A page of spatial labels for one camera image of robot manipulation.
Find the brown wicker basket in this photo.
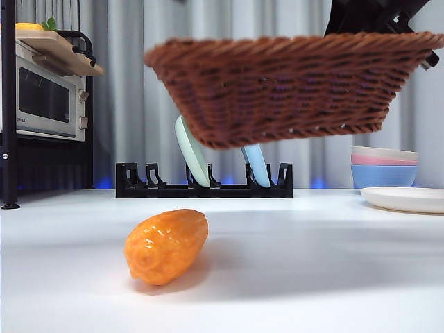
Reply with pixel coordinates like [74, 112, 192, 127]
[143, 31, 444, 151]

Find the orange corn cob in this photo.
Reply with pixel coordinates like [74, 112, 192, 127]
[123, 209, 210, 287]

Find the cream bowl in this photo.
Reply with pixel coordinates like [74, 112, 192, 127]
[351, 146, 420, 163]

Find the pink bowl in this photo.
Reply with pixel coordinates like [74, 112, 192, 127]
[350, 154, 418, 167]

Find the blue bowl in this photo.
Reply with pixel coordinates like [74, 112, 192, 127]
[350, 164, 418, 189]

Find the white plate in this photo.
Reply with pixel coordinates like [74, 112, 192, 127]
[359, 186, 444, 214]

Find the pale blue plate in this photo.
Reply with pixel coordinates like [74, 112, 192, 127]
[241, 144, 271, 189]

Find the grey pleated curtain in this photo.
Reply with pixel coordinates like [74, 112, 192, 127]
[15, 0, 444, 191]

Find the pale green plate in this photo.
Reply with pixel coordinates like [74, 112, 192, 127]
[174, 115, 212, 189]

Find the black dish rack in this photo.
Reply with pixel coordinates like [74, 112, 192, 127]
[115, 162, 293, 200]

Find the wooden cutting board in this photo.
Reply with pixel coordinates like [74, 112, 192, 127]
[15, 30, 105, 78]

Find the white toaster oven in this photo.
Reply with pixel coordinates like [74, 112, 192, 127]
[0, 38, 88, 144]

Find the yellow toy fruit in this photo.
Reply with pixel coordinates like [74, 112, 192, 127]
[15, 22, 46, 33]

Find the black curved handle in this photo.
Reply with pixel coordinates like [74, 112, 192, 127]
[56, 30, 97, 68]

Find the black shelf frame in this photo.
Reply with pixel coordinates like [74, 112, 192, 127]
[0, 0, 95, 210]

